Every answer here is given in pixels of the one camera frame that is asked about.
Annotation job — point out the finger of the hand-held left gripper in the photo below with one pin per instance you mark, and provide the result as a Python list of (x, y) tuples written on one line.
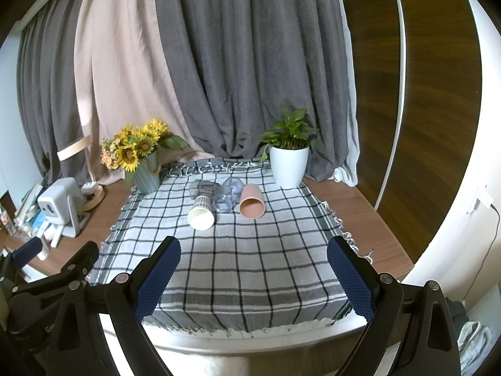
[(27, 251), (76, 260)]

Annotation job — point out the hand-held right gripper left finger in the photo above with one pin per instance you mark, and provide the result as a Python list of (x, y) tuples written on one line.
[(156, 278)]

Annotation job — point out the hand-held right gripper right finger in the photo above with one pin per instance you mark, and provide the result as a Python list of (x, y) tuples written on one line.
[(352, 282)]

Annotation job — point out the white ribbed cup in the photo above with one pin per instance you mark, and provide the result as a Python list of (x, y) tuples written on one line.
[(201, 215)]

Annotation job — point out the clear grey cup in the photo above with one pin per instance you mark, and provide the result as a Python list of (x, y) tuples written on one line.
[(203, 188)]

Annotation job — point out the clear blue cup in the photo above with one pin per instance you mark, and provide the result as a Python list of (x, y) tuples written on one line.
[(227, 196)]

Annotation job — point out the pink cup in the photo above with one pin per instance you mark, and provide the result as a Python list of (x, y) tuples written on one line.
[(252, 203)]

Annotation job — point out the white boxy desk device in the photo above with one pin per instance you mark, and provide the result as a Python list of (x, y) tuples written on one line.
[(58, 203)]

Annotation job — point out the round wooden tray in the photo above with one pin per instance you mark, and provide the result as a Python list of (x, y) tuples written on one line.
[(96, 199)]

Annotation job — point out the black white checked tablecloth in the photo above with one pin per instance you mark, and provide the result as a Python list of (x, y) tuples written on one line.
[(242, 258)]

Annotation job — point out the teal ribbed vase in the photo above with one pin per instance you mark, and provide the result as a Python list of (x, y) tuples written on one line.
[(146, 178)]

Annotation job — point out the dark grey cloth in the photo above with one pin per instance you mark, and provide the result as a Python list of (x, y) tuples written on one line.
[(457, 310)]

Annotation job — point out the beige curtain tieback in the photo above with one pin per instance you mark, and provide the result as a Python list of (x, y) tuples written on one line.
[(74, 148)]

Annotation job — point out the white sheer curtain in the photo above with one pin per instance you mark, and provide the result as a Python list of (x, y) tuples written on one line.
[(350, 156)]

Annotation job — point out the sunflower bouquet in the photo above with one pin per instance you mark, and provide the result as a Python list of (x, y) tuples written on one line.
[(133, 145)]

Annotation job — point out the white plant pot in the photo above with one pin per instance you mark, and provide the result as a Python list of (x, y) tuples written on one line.
[(289, 166)]

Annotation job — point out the light grey cloth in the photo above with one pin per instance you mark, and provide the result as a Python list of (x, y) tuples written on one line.
[(475, 346)]

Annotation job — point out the green leafy plant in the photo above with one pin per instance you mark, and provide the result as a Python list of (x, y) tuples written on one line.
[(289, 131)]

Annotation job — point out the narrow dark grey curtain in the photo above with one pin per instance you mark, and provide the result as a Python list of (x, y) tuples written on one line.
[(47, 86)]

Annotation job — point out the beige curtain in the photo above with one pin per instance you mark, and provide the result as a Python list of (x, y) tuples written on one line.
[(117, 66)]

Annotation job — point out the dark wooden wardrobe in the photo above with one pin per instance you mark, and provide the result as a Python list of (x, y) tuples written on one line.
[(422, 86)]

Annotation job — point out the wide dark grey curtain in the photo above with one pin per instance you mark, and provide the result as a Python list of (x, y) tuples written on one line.
[(254, 66)]

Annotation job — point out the white wall charger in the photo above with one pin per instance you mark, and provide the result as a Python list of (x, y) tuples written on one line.
[(480, 199)]

